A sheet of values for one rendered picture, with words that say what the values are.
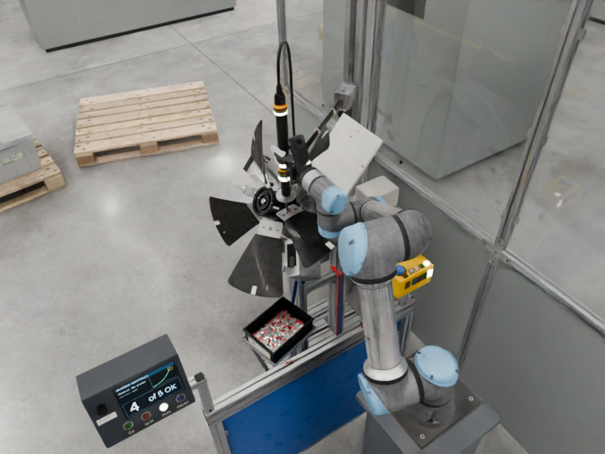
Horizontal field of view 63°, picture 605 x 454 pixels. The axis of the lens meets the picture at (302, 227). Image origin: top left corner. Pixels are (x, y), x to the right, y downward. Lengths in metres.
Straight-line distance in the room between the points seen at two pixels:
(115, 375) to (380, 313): 0.71
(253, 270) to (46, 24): 5.51
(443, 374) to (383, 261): 0.38
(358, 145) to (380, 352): 0.97
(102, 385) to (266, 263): 0.76
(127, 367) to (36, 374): 1.79
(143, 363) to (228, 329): 1.62
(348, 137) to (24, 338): 2.28
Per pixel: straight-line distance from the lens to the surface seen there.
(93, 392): 1.44
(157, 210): 3.93
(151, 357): 1.45
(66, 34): 7.08
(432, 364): 1.40
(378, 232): 1.15
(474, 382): 2.73
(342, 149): 2.06
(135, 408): 1.49
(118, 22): 7.17
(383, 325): 1.26
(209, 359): 2.93
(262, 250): 1.90
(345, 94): 2.17
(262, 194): 1.89
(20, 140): 4.32
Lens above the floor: 2.40
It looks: 42 degrees down
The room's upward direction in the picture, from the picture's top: 2 degrees counter-clockwise
